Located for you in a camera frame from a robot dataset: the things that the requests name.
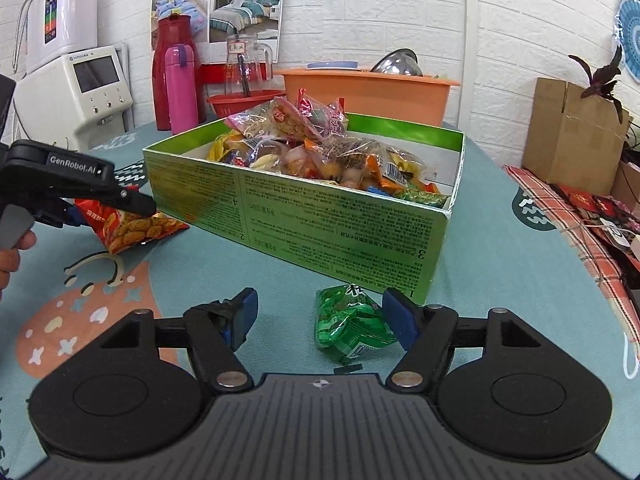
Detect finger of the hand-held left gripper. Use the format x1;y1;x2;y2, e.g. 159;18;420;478
32;198;81;231
62;185;157;219

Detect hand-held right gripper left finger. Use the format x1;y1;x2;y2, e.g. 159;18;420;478
97;287;260;392

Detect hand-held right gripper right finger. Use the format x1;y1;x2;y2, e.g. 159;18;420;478
382;287;546;392

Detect red orange snack packet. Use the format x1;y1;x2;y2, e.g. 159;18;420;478
74;197;190;255

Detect green candy packet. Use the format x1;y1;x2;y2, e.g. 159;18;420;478
314;284;398;365

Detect green cardboard box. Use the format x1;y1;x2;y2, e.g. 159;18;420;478
142;112;467;307

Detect heap of mixed snack packets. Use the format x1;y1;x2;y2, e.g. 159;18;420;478
207;88;448;208

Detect person's left hand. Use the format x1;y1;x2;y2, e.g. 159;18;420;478
0;230;37;303

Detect white appliance with screen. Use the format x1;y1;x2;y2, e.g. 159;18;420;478
12;45;135;153

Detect teal printed tablecloth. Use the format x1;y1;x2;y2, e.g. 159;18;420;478
0;120;640;476

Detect pink bottle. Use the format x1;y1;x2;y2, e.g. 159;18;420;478
165;44;201;133

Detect red thermos jug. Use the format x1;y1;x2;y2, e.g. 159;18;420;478
151;14;201;132

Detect red plastic bowl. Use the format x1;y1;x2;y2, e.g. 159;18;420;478
206;90;287;120

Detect white water purifier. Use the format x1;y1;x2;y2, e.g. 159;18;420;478
25;0;99;75

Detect glass pitcher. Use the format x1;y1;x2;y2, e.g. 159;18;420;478
224;33;276;97

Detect plaid cloth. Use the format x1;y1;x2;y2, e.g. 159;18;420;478
502;165;640;356

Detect red black paper packets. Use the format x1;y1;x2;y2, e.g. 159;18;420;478
550;183;640;251

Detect orange plastic basin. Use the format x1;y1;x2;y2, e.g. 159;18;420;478
274;67;461;127

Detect metal bowl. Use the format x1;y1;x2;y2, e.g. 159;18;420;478
370;48;418;77

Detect small brown cardboard box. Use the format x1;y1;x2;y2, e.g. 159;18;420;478
611;160;640;201

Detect purple leaf plant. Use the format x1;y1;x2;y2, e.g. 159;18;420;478
569;45;626;123

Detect wall poster with red border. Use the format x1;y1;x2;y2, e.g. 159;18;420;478
151;0;287;86

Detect blue round wall decoration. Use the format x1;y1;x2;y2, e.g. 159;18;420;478
612;0;640;83

